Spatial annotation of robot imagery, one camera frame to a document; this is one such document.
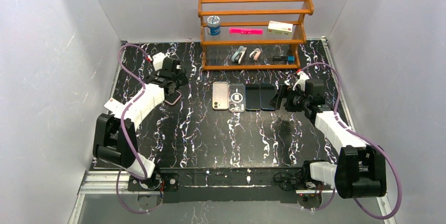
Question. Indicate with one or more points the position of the beige phone case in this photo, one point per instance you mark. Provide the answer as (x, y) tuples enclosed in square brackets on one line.
[(220, 93)]

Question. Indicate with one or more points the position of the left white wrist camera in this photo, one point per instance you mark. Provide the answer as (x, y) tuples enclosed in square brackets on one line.
[(157, 60)]

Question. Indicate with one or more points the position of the clear phone case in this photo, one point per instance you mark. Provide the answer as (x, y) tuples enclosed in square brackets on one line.
[(237, 98)]

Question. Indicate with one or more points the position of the blue white round jar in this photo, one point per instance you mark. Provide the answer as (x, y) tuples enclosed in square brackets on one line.
[(213, 24)]

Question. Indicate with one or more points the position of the black motor mount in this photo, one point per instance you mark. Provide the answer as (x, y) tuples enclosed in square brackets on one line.
[(309, 193), (170, 181)]

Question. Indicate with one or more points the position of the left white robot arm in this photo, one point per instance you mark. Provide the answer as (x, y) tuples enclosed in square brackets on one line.
[(115, 140)]

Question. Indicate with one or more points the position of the blue grey stapler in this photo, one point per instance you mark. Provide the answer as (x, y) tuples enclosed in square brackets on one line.
[(238, 55)]

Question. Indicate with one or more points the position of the pink plastic ruler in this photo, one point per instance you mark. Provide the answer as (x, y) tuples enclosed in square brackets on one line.
[(245, 31)]

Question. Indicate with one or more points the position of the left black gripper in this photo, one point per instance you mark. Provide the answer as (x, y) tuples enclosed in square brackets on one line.
[(169, 89)]

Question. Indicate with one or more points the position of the dark phone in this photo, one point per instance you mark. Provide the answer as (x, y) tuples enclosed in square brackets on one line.
[(253, 102)]

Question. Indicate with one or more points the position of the white cardboard box on shelf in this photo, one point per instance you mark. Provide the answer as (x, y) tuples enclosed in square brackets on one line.
[(280, 28)]

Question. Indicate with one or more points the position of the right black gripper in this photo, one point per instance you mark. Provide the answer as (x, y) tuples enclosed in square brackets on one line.
[(287, 98)]

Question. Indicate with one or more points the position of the black blue small device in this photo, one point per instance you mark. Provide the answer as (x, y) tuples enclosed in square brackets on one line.
[(288, 59)]

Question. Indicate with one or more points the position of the right black motor mount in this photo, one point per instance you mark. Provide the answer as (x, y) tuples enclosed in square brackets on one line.
[(309, 193)]

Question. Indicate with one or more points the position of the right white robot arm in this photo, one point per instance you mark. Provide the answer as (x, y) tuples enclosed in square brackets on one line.
[(361, 168)]

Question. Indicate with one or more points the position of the orange wooden shelf rack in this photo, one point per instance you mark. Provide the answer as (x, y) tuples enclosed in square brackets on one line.
[(250, 24)]

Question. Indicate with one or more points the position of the left black motor mount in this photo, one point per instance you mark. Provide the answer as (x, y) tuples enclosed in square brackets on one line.
[(170, 181)]

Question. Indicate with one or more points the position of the white box with red label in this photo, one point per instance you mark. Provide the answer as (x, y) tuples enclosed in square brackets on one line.
[(114, 107)]

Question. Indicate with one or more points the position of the pink white stapler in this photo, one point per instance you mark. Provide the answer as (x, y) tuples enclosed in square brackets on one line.
[(255, 54)]

